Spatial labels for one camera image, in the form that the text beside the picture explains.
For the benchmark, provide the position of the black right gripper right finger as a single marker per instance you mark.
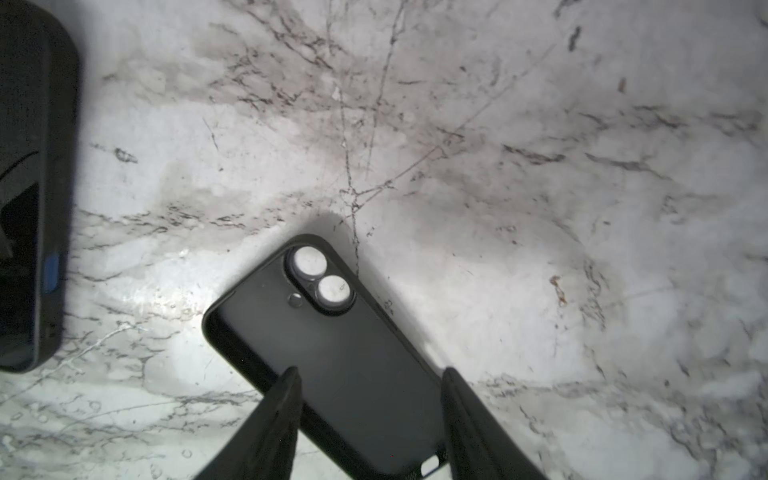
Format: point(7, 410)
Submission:
point(477, 445)

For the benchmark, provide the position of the black phone case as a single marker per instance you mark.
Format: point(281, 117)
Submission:
point(371, 401)

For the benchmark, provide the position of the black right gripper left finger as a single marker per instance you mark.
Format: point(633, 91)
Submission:
point(264, 446)

